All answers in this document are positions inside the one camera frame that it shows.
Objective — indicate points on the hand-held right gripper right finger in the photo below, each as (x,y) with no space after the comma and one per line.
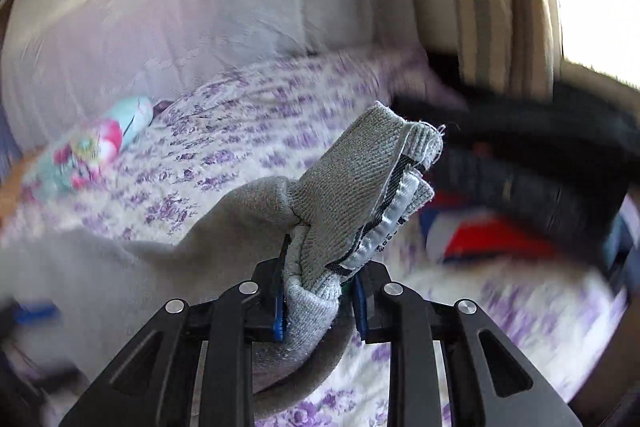
(359,313)

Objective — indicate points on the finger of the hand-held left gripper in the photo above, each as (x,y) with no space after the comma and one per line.
(35,313)

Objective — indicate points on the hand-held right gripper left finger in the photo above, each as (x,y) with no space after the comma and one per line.
(277,322)

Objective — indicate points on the grey fleece sweatshirt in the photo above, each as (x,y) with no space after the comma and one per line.
(150,267)

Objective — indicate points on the brown pillow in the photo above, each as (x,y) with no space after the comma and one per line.
(12,187)

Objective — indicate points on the red and blue clothing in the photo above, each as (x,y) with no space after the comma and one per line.
(480,237)

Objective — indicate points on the folded floral blanket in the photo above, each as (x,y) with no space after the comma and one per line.
(90,147)

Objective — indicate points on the purple floral bed sheet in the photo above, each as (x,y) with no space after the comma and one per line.
(225,147)

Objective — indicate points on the black knit garment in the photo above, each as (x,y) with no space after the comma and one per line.
(540,187)

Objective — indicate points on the white lace cover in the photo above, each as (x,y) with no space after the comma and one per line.
(175,22)

